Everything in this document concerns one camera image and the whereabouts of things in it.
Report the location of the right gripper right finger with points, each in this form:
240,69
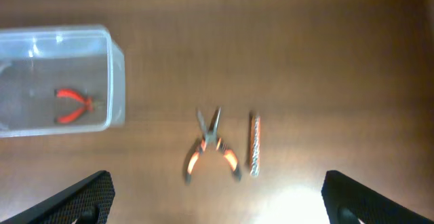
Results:
348,201

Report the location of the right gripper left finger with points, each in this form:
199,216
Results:
87,201

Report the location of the small red cutting pliers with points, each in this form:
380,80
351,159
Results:
76,105

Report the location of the clear plastic container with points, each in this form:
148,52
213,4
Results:
35,61

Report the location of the orange black needle-nose pliers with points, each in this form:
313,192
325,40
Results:
210,138

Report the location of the socket bit rail orange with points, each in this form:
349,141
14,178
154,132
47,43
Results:
255,145

